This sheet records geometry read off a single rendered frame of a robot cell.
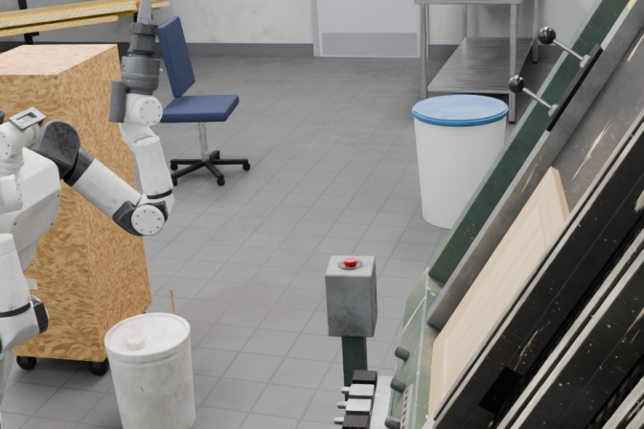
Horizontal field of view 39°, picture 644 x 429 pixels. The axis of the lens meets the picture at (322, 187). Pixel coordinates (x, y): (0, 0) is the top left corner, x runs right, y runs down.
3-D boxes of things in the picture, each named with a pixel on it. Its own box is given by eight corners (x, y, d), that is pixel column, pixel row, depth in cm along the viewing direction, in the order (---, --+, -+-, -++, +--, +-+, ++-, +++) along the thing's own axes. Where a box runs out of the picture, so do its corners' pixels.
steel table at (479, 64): (540, 61, 832) (544, -53, 797) (517, 125, 655) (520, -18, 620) (459, 60, 854) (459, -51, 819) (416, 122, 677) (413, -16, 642)
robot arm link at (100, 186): (140, 253, 222) (65, 195, 216) (147, 232, 234) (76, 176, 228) (171, 220, 219) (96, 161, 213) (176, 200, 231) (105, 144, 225)
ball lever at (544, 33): (588, 73, 192) (538, 39, 197) (599, 56, 190) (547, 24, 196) (583, 72, 188) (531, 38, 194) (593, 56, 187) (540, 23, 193)
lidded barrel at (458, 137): (514, 202, 520) (517, 96, 499) (496, 237, 477) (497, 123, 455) (427, 194, 538) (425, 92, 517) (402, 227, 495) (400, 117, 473)
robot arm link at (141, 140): (152, 93, 215) (166, 146, 219) (133, 90, 221) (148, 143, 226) (128, 101, 211) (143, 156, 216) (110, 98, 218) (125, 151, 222)
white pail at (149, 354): (144, 391, 358) (128, 282, 342) (215, 400, 349) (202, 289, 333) (103, 440, 330) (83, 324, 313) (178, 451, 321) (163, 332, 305)
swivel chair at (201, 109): (263, 165, 605) (251, 16, 571) (218, 192, 561) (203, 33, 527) (191, 156, 630) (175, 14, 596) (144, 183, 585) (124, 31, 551)
